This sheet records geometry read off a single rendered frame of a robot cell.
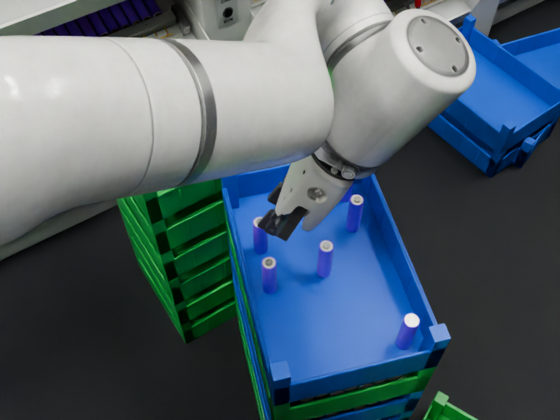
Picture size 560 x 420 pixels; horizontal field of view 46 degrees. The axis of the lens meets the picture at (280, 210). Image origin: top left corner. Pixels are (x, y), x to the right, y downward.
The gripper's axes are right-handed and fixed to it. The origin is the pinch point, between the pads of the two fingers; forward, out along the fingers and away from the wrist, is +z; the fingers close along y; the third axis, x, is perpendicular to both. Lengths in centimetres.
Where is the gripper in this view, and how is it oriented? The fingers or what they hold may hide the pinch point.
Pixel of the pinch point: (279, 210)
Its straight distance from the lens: 78.4
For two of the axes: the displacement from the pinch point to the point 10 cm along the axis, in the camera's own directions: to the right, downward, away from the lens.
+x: -8.7, -4.5, -2.0
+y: 2.8, -7.9, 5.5
